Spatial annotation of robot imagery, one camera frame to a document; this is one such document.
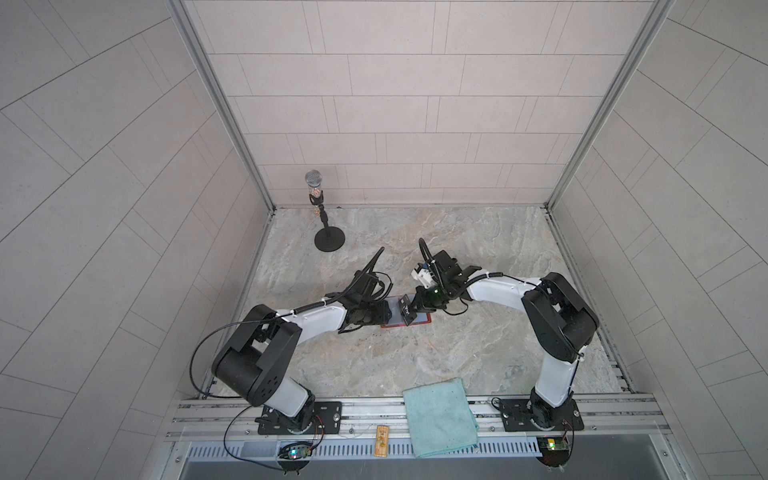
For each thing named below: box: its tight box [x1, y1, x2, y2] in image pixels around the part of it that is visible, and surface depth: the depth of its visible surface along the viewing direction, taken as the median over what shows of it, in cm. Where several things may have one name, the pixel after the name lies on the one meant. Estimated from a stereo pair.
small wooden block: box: [374, 425, 389, 458], surface depth 68 cm
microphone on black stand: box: [305, 169, 346, 252], surface depth 106 cm
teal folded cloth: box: [402, 377, 478, 459], surface depth 72 cm
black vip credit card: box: [399, 294, 417, 326], surface depth 88 cm
